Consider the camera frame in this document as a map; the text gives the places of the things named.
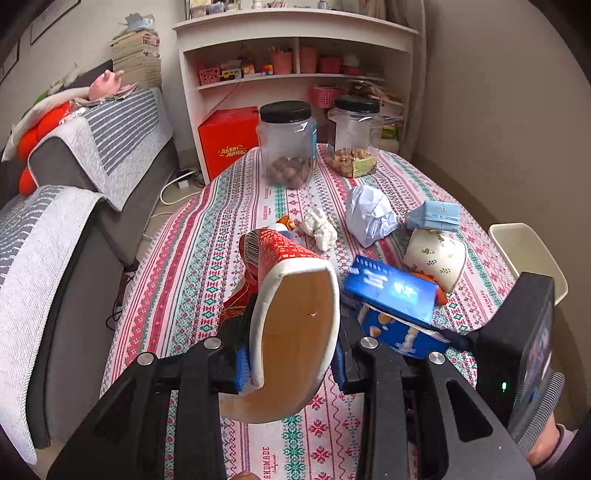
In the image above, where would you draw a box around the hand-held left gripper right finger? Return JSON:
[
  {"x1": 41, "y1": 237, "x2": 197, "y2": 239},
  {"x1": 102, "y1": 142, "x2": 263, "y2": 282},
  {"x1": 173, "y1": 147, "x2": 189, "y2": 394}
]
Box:
[{"x1": 333, "y1": 318, "x2": 536, "y2": 480}]

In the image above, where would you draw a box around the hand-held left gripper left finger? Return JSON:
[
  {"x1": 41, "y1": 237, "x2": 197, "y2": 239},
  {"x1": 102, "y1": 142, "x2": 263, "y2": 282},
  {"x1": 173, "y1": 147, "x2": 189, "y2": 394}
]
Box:
[{"x1": 46, "y1": 295, "x2": 257, "y2": 480}]

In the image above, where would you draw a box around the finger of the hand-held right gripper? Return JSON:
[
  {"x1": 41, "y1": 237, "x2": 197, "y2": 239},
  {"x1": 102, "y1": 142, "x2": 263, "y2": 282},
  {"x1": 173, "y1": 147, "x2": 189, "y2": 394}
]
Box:
[{"x1": 436, "y1": 323, "x2": 497, "y2": 354}]

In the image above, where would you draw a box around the red paper noodle cup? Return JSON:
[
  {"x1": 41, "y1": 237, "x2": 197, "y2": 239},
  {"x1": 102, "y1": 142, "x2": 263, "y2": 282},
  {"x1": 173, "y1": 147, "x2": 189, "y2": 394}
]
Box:
[{"x1": 219, "y1": 227, "x2": 341, "y2": 424}]

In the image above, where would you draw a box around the white leaf print paper cup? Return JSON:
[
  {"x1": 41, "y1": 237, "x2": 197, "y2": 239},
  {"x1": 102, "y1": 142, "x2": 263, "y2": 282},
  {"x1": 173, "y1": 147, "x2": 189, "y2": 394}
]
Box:
[{"x1": 401, "y1": 227, "x2": 466, "y2": 292}]

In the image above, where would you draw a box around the blue snack box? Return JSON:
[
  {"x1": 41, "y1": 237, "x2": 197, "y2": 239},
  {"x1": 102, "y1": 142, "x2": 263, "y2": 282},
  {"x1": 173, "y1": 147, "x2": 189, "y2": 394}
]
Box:
[{"x1": 342, "y1": 255, "x2": 452, "y2": 360}]

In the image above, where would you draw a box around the white plastic bin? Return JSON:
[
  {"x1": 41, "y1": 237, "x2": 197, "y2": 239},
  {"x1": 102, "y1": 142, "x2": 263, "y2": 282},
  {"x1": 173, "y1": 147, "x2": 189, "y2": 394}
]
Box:
[{"x1": 488, "y1": 223, "x2": 568, "y2": 306}]

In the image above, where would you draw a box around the white paper ball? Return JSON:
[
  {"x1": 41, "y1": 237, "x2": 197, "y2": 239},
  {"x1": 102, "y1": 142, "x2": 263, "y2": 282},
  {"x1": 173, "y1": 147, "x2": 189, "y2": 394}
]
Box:
[{"x1": 345, "y1": 185, "x2": 400, "y2": 248}]

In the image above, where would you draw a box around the person's right hand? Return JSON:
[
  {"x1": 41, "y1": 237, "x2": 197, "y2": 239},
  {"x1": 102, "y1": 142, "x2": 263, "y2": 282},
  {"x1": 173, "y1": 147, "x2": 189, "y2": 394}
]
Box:
[{"x1": 526, "y1": 413, "x2": 566, "y2": 468}]

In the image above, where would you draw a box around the red snack wrapper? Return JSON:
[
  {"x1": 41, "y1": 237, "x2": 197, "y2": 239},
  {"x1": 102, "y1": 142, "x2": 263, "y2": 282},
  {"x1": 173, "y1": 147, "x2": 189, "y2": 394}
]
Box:
[{"x1": 221, "y1": 272, "x2": 259, "y2": 326}]

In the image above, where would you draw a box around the light blue carton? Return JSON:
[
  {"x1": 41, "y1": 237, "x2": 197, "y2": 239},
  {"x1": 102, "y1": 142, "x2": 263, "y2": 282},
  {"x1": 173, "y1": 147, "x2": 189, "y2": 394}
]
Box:
[{"x1": 405, "y1": 200, "x2": 461, "y2": 234}]

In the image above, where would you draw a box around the crumpled white tissue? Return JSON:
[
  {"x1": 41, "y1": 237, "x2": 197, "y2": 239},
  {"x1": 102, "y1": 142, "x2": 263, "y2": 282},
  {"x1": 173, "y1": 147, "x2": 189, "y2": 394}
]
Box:
[{"x1": 295, "y1": 208, "x2": 339, "y2": 252}]

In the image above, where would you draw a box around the dark grey sofa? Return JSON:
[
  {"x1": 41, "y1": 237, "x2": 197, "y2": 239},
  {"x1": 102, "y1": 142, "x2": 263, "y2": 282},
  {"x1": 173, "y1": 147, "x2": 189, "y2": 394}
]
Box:
[{"x1": 0, "y1": 60, "x2": 181, "y2": 464}]

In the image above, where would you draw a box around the plastic jar with yellow label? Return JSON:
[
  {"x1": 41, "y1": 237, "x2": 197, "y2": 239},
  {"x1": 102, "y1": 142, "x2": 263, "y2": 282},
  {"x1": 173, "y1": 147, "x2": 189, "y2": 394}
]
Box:
[{"x1": 327, "y1": 96, "x2": 385, "y2": 179}]

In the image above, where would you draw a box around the plastic jar with dark nuts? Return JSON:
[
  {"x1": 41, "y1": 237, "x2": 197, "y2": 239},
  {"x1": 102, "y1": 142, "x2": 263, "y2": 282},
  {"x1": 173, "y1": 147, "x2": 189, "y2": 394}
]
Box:
[{"x1": 256, "y1": 100, "x2": 318, "y2": 190}]

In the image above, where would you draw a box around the red cardboard box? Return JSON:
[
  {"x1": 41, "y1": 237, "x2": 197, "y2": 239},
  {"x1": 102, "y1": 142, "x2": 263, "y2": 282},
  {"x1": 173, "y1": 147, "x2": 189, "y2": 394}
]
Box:
[{"x1": 198, "y1": 107, "x2": 260, "y2": 183}]

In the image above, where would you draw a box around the grey striped sofa cover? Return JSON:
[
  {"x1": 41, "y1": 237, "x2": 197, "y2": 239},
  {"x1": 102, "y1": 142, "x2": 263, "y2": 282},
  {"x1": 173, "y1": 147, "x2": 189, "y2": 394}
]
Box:
[
  {"x1": 28, "y1": 87, "x2": 174, "y2": 212},
  {"x1": 0, "y1": 185, "x2": 108, "y2": 464}
]

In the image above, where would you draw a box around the orange cushion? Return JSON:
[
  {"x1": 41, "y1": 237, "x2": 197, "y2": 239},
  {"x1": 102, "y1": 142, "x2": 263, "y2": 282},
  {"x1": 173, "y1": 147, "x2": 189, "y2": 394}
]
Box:
[{"x1": 17, "y1": 102, "x2": 77, "y2": 192}]

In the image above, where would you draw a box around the pink plush toy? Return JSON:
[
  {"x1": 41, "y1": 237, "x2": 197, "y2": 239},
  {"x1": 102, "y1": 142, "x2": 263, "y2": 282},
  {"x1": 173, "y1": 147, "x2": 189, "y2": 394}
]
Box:
[{"x1": 88, "y1": 70, "x2": 123, "y2": 100}]

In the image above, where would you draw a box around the stack of books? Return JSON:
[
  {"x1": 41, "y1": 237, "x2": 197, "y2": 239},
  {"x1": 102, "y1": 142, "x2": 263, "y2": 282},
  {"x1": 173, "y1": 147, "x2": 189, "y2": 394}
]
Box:
[{"x1": 110, "y1": 14, "x2": 162, "y2": 88}]

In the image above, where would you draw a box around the white bookshelf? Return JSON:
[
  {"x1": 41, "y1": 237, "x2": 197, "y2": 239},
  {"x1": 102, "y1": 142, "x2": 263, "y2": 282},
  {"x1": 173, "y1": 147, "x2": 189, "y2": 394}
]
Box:
[{"x1": 172, "y1": 0, "x2": 423, "y2": 183}]

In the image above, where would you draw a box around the white cable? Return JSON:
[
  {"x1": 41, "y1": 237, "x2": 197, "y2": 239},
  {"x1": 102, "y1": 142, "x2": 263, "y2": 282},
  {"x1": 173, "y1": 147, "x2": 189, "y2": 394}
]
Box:
[{"x1": 143, "y1": 175, "x2": 195, "y2": 241}]

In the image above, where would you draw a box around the dark picture frame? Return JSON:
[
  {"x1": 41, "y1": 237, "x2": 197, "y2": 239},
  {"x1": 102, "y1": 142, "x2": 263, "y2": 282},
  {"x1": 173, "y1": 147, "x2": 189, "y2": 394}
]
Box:
[{"x1": 30, "y1": 0, "x2": 81, "y2": 44}]

